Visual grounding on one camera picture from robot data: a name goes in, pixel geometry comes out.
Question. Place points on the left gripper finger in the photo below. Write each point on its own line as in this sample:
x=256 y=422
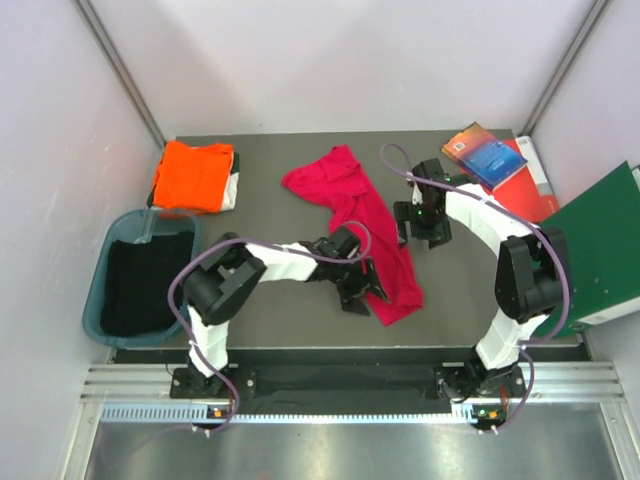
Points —
x=351 y=300
x=373 y=284

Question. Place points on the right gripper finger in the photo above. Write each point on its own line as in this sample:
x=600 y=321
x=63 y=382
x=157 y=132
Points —
x=438 y=236
x=401 y=212

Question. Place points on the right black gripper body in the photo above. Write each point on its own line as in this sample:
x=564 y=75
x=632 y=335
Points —
x=423 y=217

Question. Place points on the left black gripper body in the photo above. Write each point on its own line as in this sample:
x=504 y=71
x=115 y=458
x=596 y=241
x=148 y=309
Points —
x=348 y=277

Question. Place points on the red t shirt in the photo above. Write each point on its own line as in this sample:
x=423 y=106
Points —
x=338 y=182

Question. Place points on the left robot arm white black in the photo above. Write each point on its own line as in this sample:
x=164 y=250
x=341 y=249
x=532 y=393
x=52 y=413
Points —
x=213 y=288

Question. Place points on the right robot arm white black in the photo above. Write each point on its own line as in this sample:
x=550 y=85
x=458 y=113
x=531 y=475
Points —
x=532 y=277

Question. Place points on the blue orange book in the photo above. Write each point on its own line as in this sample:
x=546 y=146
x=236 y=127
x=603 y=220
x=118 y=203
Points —
x=483 y=156

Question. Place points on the red book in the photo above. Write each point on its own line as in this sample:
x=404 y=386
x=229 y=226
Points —
x=528 y=193

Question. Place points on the folded orange t shirt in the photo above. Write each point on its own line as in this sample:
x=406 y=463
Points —
x=191 y=178

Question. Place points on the black garment in basin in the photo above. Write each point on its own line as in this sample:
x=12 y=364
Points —
x=138 y=277

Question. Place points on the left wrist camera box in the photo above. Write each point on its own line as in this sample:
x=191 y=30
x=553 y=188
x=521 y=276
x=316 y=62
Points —
x=343 y=244

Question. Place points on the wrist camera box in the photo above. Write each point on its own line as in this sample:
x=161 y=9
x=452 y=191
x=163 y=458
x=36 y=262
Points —
x=430 y=169
x=343 y=244

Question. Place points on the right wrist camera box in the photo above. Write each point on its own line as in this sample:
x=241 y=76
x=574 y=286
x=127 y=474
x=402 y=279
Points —
x=430 y=169

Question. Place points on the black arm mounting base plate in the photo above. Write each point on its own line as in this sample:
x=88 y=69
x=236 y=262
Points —
x=351 y=381

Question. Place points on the green ring binder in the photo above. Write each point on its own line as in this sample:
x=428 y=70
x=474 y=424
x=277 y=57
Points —
x=602 y=230

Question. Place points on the aluminium frame rail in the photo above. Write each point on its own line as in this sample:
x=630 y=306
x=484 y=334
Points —
x=552 y=383

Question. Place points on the grey slotted cable duct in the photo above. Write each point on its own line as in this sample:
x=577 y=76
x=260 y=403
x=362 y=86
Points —
x=205 y=414

